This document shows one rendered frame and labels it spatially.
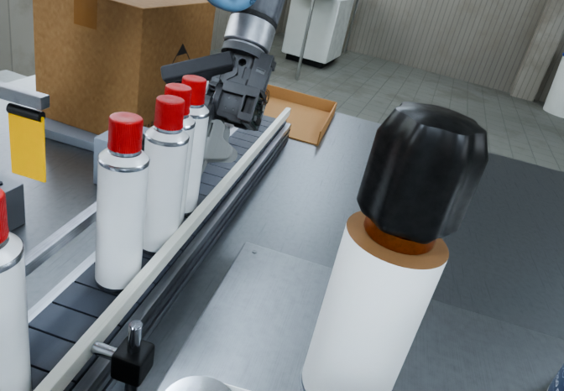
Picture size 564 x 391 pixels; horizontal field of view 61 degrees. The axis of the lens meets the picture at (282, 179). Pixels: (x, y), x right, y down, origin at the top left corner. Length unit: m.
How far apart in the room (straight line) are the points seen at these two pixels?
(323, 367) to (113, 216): 0.26
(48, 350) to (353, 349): 0.29
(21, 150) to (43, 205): 0.43
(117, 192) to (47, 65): 0.60
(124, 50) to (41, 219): 0.35
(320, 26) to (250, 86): 5.18
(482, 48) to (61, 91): 6.86
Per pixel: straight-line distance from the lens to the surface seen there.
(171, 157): 0.57
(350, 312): 0.42
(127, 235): 0.54
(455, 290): 0.83
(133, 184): 0.51
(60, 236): 0.54
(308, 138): 1.24
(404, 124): 0.36
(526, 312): 0.87
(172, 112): 0.56
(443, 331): 0.66
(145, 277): 0.56
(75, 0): 1.01
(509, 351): 0.68
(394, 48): 7.61
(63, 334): 0.55
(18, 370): 0.45
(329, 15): 5.87
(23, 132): 0.41
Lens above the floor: 1.27
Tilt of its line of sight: 26 degrees down
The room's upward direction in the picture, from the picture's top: 12 degrees clockwise
